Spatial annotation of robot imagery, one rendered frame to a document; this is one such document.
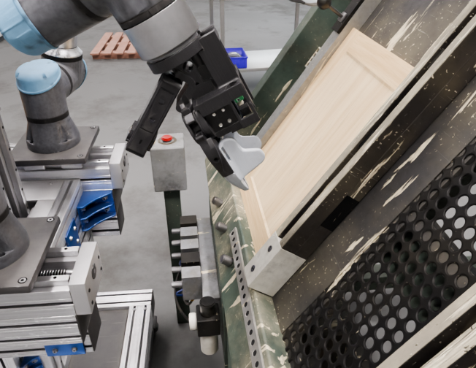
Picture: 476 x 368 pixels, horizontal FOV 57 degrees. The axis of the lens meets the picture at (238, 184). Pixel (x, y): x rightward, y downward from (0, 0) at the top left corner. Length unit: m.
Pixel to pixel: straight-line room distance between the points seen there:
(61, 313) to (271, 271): 0.45
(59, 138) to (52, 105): 0.10
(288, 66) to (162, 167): 0.56
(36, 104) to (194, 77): 0.86
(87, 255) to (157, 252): 1.53
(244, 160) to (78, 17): 0.25
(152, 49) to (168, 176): 1.14
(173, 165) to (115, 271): 1.03
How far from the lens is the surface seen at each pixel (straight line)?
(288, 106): 1.33
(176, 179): 1.61
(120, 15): 0.50
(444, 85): 0.87
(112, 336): 1.89
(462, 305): 0.62
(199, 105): 0.51
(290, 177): 1.15
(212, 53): 0.51
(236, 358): 1.00
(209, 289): 1.25
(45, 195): 1.36
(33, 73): 1.33
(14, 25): 0.54
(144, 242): 2.61
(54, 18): 0.52
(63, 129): 1.37
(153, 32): 0.48
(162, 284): 2.34
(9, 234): 0.98
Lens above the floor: 1.63
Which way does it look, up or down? 32 degrees down
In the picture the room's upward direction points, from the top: straight up
